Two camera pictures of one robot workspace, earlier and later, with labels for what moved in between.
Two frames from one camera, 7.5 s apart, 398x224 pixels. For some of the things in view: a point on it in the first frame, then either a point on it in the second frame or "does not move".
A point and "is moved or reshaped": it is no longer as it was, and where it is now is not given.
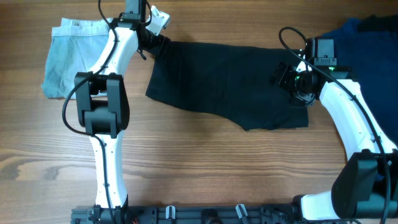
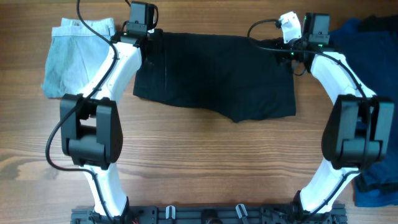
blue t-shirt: x=373 y=56 does not move
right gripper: x=283 y=81 -> x=282 y=57
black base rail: x=183 y=214 does not move
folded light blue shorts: x=73 y=48 does not move
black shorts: x=234 y=82 is moved or reshaped
